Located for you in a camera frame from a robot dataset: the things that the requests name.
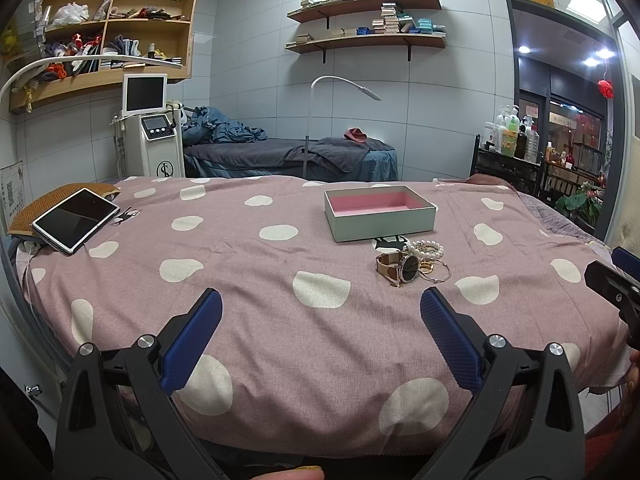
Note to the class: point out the wall shelf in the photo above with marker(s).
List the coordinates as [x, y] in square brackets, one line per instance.
[311, 10]
[347, 40]

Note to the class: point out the rose gold wrist watch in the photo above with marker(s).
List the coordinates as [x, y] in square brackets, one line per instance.
[398, 268]

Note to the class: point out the green potted plant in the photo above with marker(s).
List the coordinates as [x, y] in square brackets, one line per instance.
[584, 205]

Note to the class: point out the black trolley with bottles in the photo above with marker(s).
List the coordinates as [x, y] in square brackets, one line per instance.
[508, 149]

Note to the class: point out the lower wall shelf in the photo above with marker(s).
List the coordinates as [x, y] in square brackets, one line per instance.
[347, 40]

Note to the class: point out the black tablet white frame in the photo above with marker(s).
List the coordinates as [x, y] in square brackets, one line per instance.
[70, 223]

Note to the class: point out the wall poster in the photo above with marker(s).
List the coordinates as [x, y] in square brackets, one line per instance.
[12, 190]

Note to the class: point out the pink polka dot bedsheet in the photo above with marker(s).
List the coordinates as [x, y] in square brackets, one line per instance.
[316, 352]

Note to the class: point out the red hanging ornament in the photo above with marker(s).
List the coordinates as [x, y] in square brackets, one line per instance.
[606, 89]

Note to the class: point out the thin silver bangle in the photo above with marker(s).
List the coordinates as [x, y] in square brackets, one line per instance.
[434, 271]

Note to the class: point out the wooden wall cabinet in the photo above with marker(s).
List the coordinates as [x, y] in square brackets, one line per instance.
[164, 26]

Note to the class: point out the green box pink lining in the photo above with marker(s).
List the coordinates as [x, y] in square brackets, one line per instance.
[366, 213]

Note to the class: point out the white beauty machine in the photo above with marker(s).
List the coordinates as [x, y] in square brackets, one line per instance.
[147, 131]

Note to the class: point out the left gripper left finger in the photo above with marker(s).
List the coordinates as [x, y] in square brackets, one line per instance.
[95, 440]

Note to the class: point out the upper wall shelf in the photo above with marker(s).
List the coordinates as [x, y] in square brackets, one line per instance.
[311, 10]

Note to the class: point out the red cloth on bed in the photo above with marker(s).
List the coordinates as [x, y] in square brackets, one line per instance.
[355, 135]

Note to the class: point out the massage bed blue cover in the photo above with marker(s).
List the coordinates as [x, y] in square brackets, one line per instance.
[217, 146]

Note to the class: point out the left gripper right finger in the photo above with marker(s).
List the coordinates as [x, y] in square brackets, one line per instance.
[523, 420]

